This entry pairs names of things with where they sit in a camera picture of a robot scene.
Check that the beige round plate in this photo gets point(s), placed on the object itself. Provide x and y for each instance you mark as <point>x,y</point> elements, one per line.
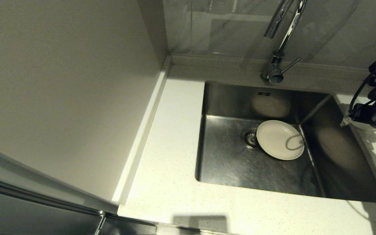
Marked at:
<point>274,140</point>

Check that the chrome kitchen faucet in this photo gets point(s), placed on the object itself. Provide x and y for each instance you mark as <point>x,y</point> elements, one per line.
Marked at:
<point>274,70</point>

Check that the stainless steel sink basin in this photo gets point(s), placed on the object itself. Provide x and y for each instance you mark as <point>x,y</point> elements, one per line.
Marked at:
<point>227,163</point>

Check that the round metal drain strainer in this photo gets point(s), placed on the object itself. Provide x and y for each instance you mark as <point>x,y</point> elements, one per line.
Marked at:
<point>249,137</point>

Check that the grey under-counter cabinet front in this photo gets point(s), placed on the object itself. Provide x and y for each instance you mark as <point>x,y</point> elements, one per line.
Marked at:
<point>126,227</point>

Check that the beige tall cabinet side panel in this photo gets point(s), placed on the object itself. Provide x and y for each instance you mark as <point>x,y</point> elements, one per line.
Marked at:
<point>60,98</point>

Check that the grey tall cabinet door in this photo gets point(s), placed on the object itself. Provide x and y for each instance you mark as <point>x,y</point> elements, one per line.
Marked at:
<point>28,218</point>

